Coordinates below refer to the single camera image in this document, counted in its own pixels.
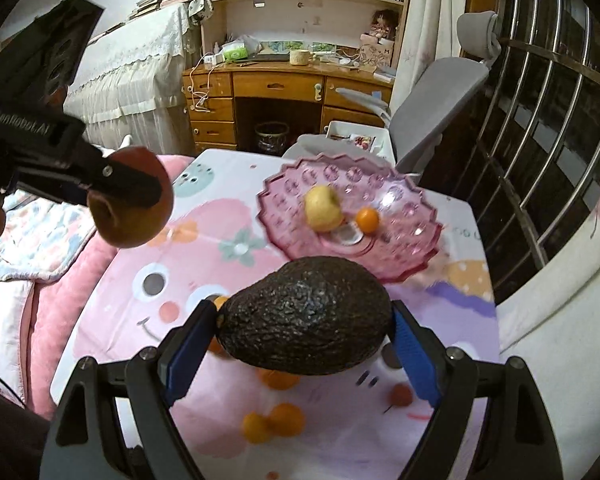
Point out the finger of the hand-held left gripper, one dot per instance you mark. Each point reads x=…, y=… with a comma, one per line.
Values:
x=130, y=182

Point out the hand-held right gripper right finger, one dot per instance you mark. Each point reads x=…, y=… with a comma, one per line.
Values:
x=415, y=360

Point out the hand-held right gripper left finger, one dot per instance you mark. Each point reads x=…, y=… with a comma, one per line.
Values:
x=185, y=366

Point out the small orange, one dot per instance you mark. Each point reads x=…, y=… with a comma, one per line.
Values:
x=216, y=347
x=255, y=429
x=221, y=303
x=279, y=380
x=287, y=417
x=367, y=221

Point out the red apple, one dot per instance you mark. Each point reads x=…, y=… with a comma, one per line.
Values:
x=130, y=227

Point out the dark green avocado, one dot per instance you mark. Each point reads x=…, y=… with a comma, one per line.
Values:
x=305, y=315

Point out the pink glass bowl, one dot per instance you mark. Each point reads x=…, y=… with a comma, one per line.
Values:
x=405, y=240

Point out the floral quilt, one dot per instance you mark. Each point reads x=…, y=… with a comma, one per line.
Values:
x=40, y=240

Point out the piano with lace cover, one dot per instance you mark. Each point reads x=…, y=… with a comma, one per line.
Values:
x=130, y=75

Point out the cartoon printed tablecloth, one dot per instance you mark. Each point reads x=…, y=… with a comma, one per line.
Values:
x=250, y=265

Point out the pink plush blanket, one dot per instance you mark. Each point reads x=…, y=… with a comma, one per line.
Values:
x=65, y=320

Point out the white power strip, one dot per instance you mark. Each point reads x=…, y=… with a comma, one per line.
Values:
x=212, y=60

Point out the black trash bin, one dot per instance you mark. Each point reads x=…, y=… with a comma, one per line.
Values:
x=271, y=137

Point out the white flower print curtain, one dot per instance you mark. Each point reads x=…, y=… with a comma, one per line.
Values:
x=570, y=335

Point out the stack of books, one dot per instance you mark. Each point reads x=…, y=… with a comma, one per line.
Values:
x=155, y=2

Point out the yellow apple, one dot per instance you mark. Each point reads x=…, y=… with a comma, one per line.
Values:
x=322, y=207

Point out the wooden desk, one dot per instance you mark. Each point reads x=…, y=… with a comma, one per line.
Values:
x=280, y=82

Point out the clear plastic bag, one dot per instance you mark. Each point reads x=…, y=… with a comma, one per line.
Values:
x=252, y=42

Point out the floral fabric pouch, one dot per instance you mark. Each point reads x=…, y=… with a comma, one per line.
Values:
x=201, y=10

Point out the person's dark clothing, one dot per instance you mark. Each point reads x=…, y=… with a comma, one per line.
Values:
x=10, y=440

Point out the white storage tray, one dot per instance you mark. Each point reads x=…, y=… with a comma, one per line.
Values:
x=345, y=132

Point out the wooden bookshelf hutch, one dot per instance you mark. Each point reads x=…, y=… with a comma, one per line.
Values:
x=280, y=15

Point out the grey office chair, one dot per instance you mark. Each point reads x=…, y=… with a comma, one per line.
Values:
x=435, y=105

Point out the decorated cardboard box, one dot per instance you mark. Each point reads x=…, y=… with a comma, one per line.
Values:
x=375, y=52

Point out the metal window railing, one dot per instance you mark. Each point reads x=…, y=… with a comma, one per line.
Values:
x=555, y=110

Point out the brown haired doll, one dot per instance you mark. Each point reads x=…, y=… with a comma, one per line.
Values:
x=382, y=22

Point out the white lace curtain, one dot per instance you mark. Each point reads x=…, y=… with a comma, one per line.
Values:
x=430, y=20

